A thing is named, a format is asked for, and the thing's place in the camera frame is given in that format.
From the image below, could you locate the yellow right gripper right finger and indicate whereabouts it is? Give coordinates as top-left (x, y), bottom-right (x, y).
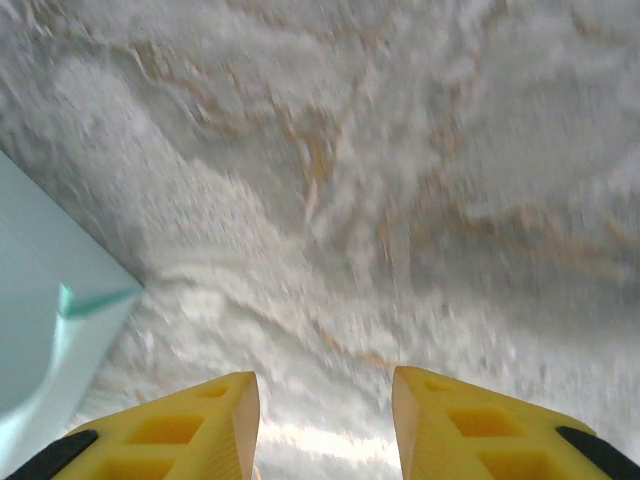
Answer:
top-left (391, 364), bottom-right (640, 480)

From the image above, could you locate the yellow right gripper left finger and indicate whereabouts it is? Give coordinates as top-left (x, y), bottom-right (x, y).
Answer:
top-left (0, 369), bottom-right (262, 480)

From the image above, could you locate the light teal paper box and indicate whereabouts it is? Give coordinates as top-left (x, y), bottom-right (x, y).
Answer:
top-left (0, 149), bottom-right (145, 446)

